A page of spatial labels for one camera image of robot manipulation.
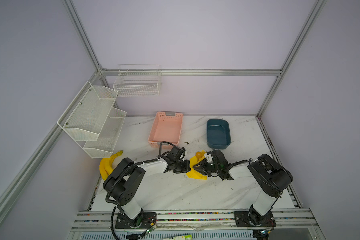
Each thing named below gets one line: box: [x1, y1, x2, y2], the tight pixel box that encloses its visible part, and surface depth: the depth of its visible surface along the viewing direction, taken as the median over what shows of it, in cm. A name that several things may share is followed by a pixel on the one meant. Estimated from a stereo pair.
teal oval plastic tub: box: [206, 118, 231, 150], surface depth 109 cm
